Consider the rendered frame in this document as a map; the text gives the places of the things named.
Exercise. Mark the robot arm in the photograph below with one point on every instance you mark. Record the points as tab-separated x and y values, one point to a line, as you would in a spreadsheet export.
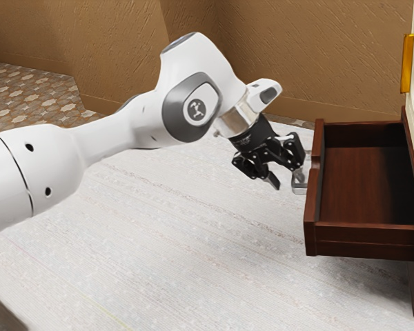
131	124

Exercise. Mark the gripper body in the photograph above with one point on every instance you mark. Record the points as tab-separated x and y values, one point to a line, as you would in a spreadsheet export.
257	136

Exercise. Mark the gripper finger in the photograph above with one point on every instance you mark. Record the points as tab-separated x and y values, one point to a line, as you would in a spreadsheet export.
291	151
253	165

